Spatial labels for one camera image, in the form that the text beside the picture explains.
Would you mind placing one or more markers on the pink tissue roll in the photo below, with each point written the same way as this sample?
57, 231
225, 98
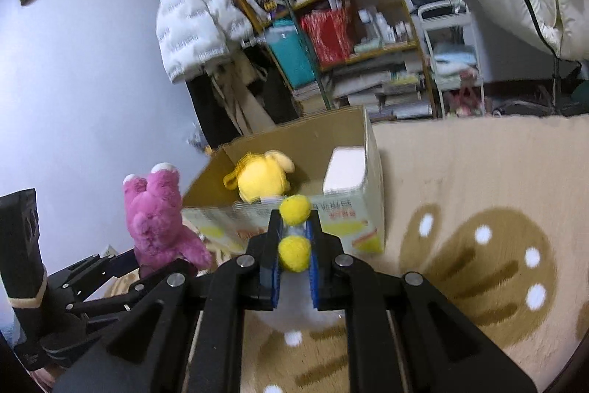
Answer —
345, 172

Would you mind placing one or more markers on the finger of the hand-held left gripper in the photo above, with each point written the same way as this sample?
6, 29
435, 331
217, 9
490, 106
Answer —
101, 266
119, 298

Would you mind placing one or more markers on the black hanging garment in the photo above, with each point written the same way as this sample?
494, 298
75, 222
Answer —
276, 89

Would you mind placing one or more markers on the office chair base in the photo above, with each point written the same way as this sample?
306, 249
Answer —
556, 89

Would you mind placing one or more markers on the pile of books and papers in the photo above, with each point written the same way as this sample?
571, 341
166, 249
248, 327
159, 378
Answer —
382, 89

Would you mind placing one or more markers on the black device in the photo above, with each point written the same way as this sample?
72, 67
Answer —
428, 1

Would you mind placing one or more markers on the white cart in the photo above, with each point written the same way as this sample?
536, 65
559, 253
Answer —
478, 52

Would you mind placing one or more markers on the row of white bottles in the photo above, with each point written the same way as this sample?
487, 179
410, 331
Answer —
382, 27

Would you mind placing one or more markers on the plastic bag with items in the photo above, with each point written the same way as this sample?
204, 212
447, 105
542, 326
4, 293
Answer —
198, 142

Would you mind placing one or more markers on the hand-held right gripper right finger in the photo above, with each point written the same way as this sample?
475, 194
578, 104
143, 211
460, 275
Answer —
313, 278

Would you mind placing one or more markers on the red bag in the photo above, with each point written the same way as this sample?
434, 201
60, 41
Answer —
326, 34

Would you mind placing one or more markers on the white puffer jacket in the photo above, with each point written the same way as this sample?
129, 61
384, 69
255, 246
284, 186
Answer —
188, 15

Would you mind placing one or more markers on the teal bag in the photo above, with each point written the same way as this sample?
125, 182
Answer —
290, 57

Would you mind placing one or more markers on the beige hanging bag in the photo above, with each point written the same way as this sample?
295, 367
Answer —
239, 98

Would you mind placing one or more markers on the dark hanging coat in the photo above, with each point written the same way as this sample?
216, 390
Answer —
207, 112

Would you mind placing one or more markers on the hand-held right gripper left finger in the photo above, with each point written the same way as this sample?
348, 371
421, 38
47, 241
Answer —
275, 278

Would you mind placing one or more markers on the pink plush bear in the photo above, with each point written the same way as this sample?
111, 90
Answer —
156, 218

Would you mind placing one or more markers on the pink plush toys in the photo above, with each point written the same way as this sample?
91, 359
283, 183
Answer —
464, 103

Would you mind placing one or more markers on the yellow plush toy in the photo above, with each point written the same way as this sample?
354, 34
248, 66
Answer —
262, 181

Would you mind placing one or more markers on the white plush duck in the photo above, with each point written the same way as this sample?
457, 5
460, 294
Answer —
294, 255

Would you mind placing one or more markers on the stack of books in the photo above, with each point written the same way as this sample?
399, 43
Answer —
308, 93

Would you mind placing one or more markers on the beige printed blanket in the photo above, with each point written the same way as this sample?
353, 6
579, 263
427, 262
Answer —
460, 172

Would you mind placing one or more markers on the cardboard box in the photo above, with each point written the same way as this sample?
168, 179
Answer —
359, 213

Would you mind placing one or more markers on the folded light cloths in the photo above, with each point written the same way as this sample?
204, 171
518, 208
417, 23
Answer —
455, 61

